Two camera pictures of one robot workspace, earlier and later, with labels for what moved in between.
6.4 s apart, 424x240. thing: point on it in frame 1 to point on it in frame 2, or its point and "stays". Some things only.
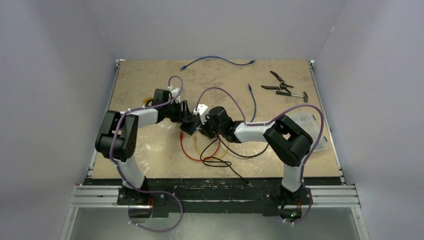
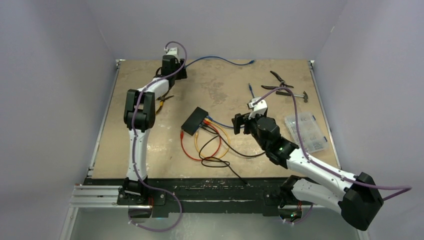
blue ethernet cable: (185, 67) stays
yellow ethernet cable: (207, 157) stays
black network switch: (190, 127) stays
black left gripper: (183, 114) to (182, 74)
